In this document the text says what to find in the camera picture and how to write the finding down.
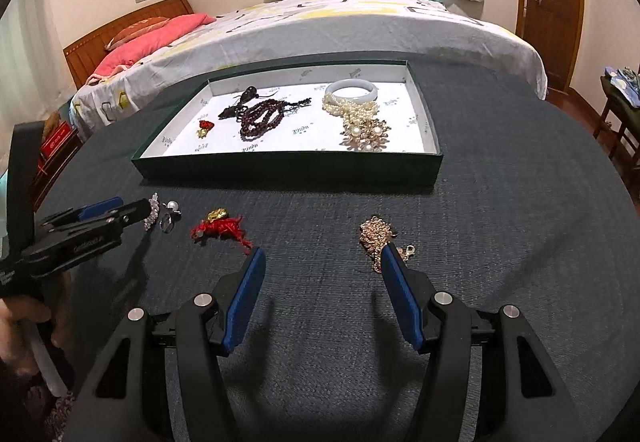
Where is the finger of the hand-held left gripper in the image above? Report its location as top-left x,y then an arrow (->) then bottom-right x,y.
75,197 -> 124,220
102,201 -> 152,229

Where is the dark green tray box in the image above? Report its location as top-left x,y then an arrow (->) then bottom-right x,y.
131,60 -> 445,195

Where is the person's left hand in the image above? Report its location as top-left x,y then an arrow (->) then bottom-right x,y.
0,272 -> 73,373

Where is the red cord gold charm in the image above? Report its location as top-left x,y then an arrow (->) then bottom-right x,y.
190,207 -> 251,257

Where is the white jade bangle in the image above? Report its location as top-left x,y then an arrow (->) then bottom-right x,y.
325,78 -> 378,104

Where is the orange patterned pillow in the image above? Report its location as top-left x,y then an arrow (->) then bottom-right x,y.
104,17 -> 168,52

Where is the wooden nightstand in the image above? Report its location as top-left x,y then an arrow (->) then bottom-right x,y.
32,129 -> 83,213

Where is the gold chain bracelet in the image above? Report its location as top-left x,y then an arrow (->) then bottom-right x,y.
359,216 -> 418,273

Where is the bed with patterned sheet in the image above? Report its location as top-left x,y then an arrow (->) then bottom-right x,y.
70,0 -> 548,140

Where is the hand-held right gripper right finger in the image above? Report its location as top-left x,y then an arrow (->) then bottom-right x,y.
381,242 -> 583,442

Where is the silver pearl ring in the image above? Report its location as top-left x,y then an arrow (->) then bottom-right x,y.
159,201 -> 182,234

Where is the pile of clothes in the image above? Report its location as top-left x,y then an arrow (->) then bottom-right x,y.
602,66 -> 640,110

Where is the white pearl necklace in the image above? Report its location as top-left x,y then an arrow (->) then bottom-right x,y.
322,94 -> 381,123

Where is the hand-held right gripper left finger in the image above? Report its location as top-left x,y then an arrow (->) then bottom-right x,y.
65,247 -> 267,442

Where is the person's patterned clothing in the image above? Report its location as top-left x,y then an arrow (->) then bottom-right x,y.
25,382 -> 76,442

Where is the wooden headboard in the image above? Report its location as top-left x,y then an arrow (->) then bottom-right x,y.
63,0 -> 195,88

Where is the wooden chair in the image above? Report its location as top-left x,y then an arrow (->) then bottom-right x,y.
594,72 -> 640,160

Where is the red gift box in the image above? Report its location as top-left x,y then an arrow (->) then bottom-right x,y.
40,122 -> 71,160

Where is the pearl flower brooch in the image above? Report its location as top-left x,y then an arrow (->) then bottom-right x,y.
339,118 -> 390,153

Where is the pale sheer curtain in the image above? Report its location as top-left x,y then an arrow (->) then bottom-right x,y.
0,0 -> 71,133

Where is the dark red bead bracelet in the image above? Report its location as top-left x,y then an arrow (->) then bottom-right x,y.
240,97 -> 313,142

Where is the wooden door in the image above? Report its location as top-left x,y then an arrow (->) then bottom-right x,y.
515,0 -> 586,95

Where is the pink pillow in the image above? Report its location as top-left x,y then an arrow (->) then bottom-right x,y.
86,13 -> 217,85

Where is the black cord pendant necklace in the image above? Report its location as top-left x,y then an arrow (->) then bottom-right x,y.
218,86 -> 281,119

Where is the silver rhinestone brooch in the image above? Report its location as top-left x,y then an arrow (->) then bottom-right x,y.
142,193 -> 162,233

